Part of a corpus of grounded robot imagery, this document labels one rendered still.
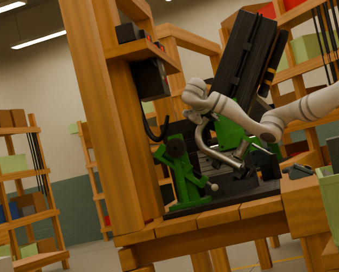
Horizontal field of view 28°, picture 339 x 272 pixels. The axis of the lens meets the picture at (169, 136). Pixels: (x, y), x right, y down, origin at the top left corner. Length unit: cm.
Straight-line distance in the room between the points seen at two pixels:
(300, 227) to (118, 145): 63
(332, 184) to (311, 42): 447
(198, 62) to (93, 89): 988
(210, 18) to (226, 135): 938
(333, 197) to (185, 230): 75
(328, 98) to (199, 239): 63
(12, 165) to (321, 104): 688
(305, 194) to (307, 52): 384
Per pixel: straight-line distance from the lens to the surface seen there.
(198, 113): 261
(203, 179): 251
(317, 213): 215
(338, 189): 154
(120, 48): 253
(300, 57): 599
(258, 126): 246
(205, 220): 217
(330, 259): 158
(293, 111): 239
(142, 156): 258
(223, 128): 278
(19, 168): 897
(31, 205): 912
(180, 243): 227
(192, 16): 1219
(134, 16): 355
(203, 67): 1205
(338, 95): 225
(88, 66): 224
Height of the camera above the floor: 107
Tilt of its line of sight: 2 degrees up
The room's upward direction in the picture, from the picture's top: 13 degrees counter-clockwise
